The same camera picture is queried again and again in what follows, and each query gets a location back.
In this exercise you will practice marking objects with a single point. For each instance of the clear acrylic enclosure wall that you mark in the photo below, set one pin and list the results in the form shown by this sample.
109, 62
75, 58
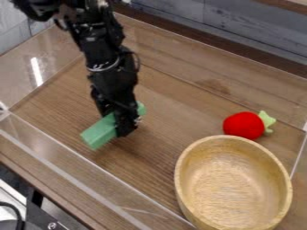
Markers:
117, 188

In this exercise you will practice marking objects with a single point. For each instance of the green rectangular block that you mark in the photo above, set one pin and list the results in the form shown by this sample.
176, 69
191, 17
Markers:
101, 132

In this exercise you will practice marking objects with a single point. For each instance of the brown wooden bowl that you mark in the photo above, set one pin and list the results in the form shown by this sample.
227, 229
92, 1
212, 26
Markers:
232, 185

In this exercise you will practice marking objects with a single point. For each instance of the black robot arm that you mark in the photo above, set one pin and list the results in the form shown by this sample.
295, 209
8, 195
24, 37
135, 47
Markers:
96, 32

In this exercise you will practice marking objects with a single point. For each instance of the black table leg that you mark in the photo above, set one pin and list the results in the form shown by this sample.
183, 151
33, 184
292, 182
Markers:
36, 198

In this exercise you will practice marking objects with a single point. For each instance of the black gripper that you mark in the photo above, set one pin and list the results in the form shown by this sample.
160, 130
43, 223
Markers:
112, 93

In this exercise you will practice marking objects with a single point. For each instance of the red plush strawberry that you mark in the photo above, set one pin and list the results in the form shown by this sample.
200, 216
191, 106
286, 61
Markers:
247, 124

